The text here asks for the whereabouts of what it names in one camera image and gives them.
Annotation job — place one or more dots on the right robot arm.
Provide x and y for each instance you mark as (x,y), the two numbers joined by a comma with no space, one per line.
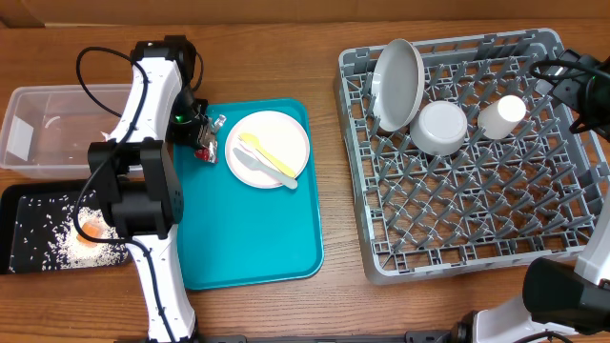
(559,301)

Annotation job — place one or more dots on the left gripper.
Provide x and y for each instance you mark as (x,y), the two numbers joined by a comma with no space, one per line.
(189,134)

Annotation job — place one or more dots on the yellow plastic spoon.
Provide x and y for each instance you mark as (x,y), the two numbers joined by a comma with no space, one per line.
(254,142)

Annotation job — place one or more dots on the white plastic knife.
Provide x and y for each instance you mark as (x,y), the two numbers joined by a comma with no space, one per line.
(285,180)

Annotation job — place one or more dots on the clear plastic bin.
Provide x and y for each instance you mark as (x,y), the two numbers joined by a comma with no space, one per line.
(47,131)

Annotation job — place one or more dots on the orange food piece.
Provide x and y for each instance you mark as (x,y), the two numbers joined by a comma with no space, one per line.
(94,229)

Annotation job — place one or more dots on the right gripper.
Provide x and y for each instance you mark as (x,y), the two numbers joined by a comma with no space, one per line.
(567,90)

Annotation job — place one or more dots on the black tray bin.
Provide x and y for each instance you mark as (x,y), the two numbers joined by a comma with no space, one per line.
(9,201)

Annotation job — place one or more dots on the grey dishwasher rack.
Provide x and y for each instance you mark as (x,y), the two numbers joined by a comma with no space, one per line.
(493,203)

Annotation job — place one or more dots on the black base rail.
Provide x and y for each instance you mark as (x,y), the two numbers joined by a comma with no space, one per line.
(409,337)

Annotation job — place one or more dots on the grey round plate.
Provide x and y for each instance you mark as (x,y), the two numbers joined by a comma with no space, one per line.
(397,85)

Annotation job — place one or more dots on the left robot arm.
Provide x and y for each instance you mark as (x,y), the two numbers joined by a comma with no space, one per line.
(135,182)

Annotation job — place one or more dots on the white napkin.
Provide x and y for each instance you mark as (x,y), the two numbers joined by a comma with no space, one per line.
(106,136)

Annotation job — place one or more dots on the teal plastic tray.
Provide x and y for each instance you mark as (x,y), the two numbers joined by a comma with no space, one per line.
(233,234)

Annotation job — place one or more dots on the white paper cup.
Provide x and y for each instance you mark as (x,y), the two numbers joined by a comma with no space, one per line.
(501,117)

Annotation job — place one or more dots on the small grey bowl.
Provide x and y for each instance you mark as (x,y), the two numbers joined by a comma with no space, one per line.
(439,129)

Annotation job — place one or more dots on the white plate with cutlery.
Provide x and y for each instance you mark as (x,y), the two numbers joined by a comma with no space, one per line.
(280,135)

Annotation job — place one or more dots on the foil wrapper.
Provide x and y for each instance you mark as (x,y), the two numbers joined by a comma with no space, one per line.
(208,150)

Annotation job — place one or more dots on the white rice pile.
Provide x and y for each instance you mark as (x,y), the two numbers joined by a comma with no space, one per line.
(45,238)

